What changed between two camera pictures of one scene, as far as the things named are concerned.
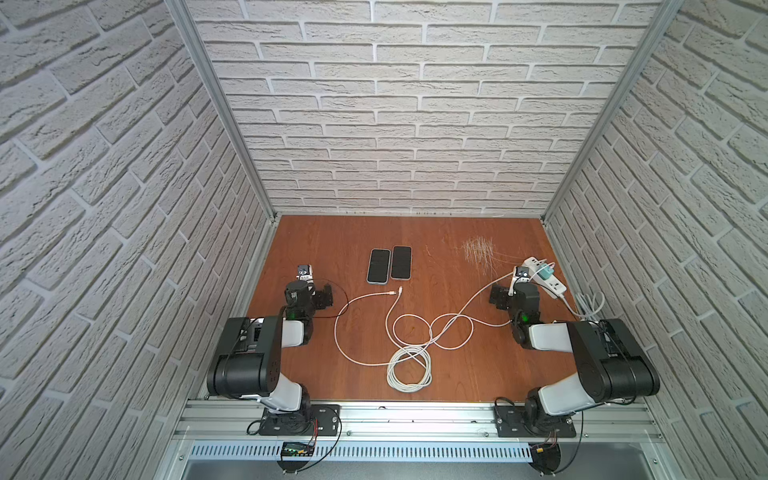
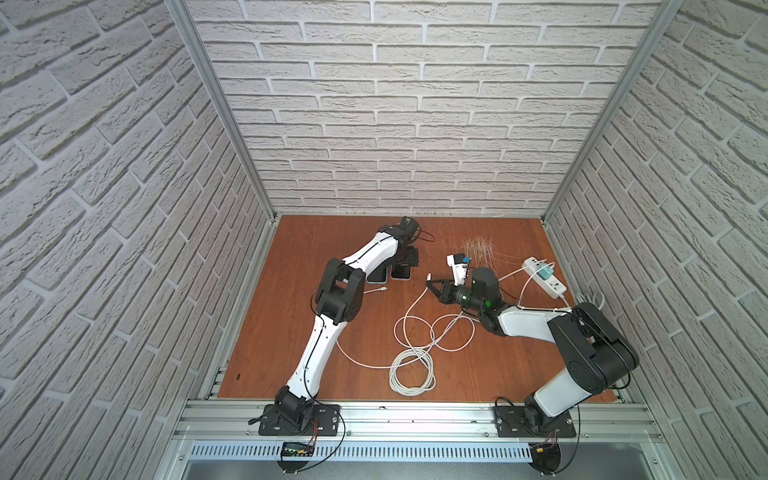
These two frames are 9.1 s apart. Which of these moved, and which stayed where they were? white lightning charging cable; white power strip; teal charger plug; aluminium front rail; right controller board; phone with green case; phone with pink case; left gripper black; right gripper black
Moved: white lightning charging cable; left gripper black; right gripper black
Stayed: phone with pink case; right controller board; white power strip; aluminium front rail; teal charger plug; phone with green case
